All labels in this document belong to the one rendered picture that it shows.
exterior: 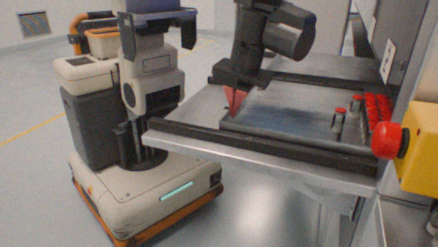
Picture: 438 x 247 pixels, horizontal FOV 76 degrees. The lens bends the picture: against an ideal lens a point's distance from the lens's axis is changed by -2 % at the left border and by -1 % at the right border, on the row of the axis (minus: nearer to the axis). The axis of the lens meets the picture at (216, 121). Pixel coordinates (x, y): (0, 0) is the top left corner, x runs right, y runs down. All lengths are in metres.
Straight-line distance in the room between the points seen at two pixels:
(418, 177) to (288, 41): 0.23
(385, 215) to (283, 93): 0.41
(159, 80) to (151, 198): 0.53
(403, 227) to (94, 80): 1.20
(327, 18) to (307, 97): 0.71
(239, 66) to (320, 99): 0.30
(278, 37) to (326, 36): 0.97
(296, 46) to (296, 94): 0.31
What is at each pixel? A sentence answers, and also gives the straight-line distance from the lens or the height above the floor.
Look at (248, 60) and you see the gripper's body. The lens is 0.49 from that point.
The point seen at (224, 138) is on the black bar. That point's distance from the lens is 0.50.
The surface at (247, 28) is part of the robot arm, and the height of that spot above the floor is 1.07.
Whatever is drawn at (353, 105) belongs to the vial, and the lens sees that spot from 0.65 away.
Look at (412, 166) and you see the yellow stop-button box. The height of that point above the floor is 0.99.
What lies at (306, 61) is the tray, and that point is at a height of 0.88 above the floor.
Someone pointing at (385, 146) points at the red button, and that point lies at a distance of 0.33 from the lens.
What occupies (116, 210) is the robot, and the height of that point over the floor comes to 0.27.
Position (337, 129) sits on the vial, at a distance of 0.58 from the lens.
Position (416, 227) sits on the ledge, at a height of 0.88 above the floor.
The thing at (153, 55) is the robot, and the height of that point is 0.88.
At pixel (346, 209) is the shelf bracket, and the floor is 0.75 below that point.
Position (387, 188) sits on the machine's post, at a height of 0.90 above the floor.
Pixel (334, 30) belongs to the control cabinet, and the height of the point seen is 0.94.
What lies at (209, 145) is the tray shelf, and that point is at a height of 0.88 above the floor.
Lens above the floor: 1.15
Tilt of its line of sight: 27 degrees down
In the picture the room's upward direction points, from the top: straight up
